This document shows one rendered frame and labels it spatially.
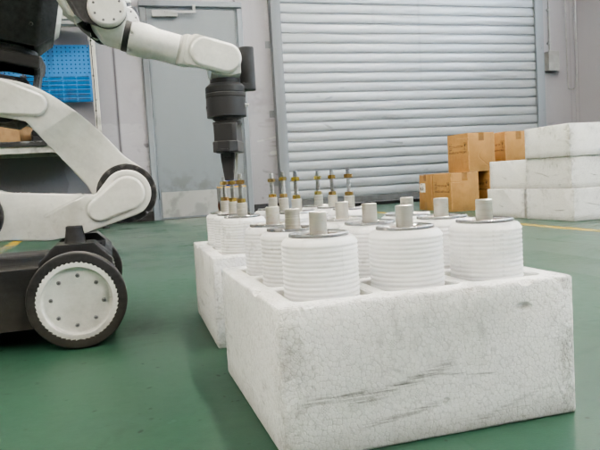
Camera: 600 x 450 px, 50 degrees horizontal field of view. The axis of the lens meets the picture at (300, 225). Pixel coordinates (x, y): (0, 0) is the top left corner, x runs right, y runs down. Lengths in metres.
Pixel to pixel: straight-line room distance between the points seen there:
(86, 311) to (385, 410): 0.79
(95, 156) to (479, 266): 1.03
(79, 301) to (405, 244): 0.81
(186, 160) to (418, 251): 5.74
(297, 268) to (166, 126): 5.75
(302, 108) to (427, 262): 5.93
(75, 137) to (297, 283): 0.96
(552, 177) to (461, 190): 1.28
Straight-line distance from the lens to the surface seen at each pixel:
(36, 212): 1.63
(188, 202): 6.47
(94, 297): 1.41
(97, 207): 1.57
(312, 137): 6.70
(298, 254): 0.77
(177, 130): 6.49
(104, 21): 1.41
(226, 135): 1.41
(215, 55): 1.42
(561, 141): 3.88
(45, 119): 1.60
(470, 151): 5.14
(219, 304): 1.27
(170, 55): 1.44
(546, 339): 0.88
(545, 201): 4.00
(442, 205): 0.99
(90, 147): 1.62
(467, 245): 0.86
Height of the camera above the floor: 0.32
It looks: 4 degrees down
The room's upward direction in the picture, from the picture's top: 3 degrees counter-clockwise
